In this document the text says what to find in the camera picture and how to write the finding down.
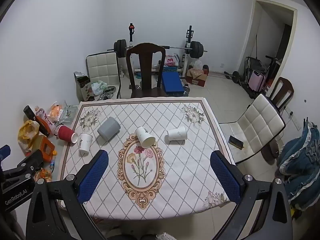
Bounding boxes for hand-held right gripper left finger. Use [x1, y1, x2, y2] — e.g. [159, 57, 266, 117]
[25, 149, 110, 240]

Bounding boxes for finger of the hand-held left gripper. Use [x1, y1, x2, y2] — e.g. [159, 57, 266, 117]
[0, 144, 12, 164]
[2, 149, 45, 181]

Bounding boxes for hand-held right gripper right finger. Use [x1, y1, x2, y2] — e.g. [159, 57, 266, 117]
[210, 150, 293, 240]

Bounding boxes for white paper cup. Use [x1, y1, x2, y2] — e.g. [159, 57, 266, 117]
[78, 133, 93, 157]
[135, 127, 155, 148]
[167, 126, 188, 142]

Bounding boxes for grey plastic cup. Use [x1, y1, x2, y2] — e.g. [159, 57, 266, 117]
[97, 117, 121, 143]

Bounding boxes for red ribbed paper cup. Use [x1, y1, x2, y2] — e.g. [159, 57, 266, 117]
[56, 124, 78, 143]

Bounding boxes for orange snack packet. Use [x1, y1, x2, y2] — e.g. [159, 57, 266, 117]
[34, 168, 52, 183]

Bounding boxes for orange box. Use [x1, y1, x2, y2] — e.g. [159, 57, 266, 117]
[30, 135, 56, 163]

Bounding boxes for yellow plastic bag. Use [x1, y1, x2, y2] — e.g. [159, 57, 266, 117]
[17, 120, 40, 156]

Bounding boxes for black smartphone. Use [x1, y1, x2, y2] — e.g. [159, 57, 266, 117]
[228, 135, 244, 150]

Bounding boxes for black oblong case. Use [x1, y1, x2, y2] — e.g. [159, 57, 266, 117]
[23, 105, 50, 137]

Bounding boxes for floral diamond-pattern tablecloth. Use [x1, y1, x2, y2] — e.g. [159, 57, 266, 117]
[57, 97, 237, 222]

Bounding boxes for white padded chair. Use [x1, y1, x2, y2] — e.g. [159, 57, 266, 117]
[219, 94, 286, 165]
[86, 52, 123, 99]

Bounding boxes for orange snack bag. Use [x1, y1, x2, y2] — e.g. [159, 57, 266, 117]
[47, 102, 63, 123]

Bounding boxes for clear plastic tray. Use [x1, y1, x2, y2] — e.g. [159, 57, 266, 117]
[60, 105, 78, 124]

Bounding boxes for blue denim clothes pile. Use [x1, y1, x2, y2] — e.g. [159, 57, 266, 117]
[276, 121, 320, 211]

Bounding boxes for silver weight plates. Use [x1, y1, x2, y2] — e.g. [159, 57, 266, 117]
[96, 85, 120, 102]

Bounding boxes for printed cardboard carton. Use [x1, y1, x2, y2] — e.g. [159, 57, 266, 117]
[74, 71, 95, 102]

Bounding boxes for pale green plastic bag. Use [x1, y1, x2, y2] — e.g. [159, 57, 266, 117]
[91, 80, 108, 96]

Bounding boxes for pink suitcase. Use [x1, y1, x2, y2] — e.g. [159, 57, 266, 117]
[248, 70, 266, 92]

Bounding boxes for short dumbbell bar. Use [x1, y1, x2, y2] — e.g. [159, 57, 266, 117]
[224, 70, 242, 81]

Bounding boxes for brown cardboard box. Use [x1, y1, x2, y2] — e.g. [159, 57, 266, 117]
[186, 65, 209, 87]

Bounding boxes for dark wooden chair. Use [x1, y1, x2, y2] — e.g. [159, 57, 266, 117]
[265, 77, 295, 111]
[126, 43, 167, 99]

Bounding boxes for blue bench pad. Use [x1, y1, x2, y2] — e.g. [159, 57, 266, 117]
[161, 72, 184, 94]

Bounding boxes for folded black stroller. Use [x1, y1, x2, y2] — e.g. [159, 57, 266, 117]
[244, 56, 266, 86]

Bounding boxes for black scooter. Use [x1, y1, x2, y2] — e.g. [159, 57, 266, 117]
[265, 55, 282, 81]

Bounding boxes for pink and white plastic bag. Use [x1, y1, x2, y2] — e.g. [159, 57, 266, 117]
[164, 53, 180, 68]

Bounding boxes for black barbell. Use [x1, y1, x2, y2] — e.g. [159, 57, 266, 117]
[107, 39, 208, 59]

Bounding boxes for white weight rack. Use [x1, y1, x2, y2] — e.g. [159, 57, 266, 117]
[128, 23, 195, 78]

